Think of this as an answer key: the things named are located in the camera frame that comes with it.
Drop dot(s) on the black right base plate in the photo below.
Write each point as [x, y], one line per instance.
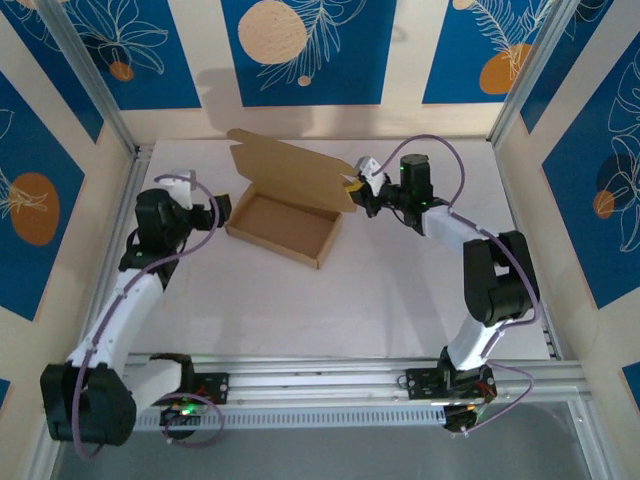
[420, 385]

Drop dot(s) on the aluminium right table rail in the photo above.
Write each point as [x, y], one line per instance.
[522, 250]

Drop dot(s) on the aluminium right corner post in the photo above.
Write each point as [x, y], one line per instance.
[545, 70]

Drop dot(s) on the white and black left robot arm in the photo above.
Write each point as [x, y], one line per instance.
[125, 310]

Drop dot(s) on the aluminium left corner post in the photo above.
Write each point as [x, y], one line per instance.
[90, 75]

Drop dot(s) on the aluminium left table rail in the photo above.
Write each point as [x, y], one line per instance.
[120, 215]

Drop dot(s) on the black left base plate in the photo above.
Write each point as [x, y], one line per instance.
[220, 387]

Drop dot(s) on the brown cardboard box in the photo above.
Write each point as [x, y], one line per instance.
[280, 225]

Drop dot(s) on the aluminium table rail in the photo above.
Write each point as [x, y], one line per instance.
[522, 250]
[120, 215]

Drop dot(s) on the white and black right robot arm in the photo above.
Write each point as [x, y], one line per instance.
[470, 340]

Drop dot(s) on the aluminium corner post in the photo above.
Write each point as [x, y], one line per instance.
[545, 70]
[90, 75]

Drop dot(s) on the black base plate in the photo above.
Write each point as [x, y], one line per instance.
[420, 385]
[220, 387]

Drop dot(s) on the long aluminium base rail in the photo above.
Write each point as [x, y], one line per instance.
[320, 385]

